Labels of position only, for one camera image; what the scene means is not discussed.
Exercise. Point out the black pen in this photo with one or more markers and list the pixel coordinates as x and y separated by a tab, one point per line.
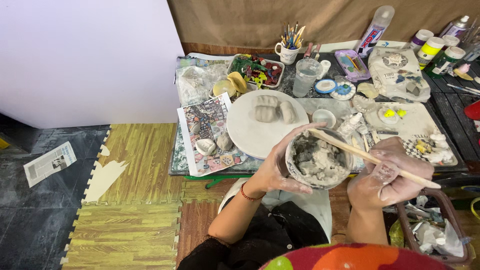
387	132

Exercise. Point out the round white paint palette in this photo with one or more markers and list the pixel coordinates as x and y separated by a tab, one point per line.
343	90

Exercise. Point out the crumpled clear plastic bag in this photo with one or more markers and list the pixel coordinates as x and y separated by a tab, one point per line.
197	82

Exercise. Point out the person's left hand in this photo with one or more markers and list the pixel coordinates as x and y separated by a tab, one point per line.
272	168

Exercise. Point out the yellow round sponges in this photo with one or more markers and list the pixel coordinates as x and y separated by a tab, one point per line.
230	85

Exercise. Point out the person's right fingers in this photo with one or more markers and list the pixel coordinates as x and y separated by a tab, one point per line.
407	159

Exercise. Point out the person's black clothing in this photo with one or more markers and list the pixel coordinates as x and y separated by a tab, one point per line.
262	240

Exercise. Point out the brown waste bin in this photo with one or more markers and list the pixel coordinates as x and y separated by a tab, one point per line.
431	228

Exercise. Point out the white round turntable board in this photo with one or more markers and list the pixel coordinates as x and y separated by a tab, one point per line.
247	131

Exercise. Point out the small white squeeze bottle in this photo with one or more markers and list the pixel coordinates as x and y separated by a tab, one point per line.
348	124

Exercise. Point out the colourful hat brim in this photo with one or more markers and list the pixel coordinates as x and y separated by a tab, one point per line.
352	258

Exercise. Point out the purple plastic tray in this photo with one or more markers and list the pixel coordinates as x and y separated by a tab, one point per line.
350	63

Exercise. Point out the cream shell shaped clay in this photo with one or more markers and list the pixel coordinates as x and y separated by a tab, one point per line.
368	90

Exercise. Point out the purple label paint bottle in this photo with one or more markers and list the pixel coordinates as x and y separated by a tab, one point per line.
420	37

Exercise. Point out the white cap paint bottle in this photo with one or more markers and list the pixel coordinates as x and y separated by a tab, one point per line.
450	40

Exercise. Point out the green table frame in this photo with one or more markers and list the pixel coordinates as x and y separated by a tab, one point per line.
217	180

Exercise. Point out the red plastic item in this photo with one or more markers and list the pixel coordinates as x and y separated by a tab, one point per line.
473	110

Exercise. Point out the newspaper sheet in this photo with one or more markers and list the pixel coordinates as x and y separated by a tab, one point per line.
48	163

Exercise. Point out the small white bowl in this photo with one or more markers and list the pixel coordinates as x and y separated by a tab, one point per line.
324	117

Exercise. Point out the thin paint brush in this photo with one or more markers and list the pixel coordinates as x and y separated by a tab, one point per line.
463	89

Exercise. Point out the grey clay lump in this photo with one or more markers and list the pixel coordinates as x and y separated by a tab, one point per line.
225	142

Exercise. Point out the clear plastic water cup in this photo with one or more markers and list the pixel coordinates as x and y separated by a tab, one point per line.
305	78

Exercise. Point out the wood pattern foam mat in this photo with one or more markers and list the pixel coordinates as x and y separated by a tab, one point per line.
142	225

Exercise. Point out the brown cloth backdrop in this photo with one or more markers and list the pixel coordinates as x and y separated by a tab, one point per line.
243	22

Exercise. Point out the silver spray bottle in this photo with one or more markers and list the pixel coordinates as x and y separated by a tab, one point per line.
454	27

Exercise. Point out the tall glue bottle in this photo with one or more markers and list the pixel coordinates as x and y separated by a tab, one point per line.
373	33

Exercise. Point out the yellow paint bottle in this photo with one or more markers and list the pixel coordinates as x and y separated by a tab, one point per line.
429	50

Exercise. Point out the dark slatted table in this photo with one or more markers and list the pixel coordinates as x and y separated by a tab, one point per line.
450	108

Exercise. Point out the bunch of paint brushes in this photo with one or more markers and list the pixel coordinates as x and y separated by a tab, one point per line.
292	35

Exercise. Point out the ridged grey clay block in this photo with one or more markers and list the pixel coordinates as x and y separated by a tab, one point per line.
267	101
288	111
265	114

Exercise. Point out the white printed plastic bag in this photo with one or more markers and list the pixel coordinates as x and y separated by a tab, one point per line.
393	71

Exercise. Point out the person's right hand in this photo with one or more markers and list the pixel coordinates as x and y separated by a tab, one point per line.
365	187

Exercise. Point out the pink clay figure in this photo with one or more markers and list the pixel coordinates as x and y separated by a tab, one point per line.
464	70

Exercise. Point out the colourful magazine page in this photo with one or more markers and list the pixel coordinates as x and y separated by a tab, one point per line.
204	120

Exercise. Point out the yellow clay figure on dish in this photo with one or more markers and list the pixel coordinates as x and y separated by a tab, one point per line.
390	113

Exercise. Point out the blue rimmed lid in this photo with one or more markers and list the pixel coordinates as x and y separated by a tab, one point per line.
325	86

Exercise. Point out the small white jar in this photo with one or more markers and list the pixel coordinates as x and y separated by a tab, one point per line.
324	67

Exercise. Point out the white toothed clay piece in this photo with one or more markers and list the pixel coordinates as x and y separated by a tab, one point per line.
362	103

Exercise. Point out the green paint bottle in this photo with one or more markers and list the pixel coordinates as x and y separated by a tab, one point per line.
444	62

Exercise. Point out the white mug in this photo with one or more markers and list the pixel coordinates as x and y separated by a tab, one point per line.
288	54

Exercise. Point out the wooden stirring stick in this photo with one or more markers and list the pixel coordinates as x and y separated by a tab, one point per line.
348	149

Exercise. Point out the bowl of grey clay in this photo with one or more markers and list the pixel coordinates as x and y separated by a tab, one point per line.
318	161

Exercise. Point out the white rectangular tray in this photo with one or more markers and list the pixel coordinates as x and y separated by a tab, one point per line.
416	125

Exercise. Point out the white clay figurines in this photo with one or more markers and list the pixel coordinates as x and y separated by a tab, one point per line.
438	150

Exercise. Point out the tray of colourful clay pieces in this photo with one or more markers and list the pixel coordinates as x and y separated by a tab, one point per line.
258	71

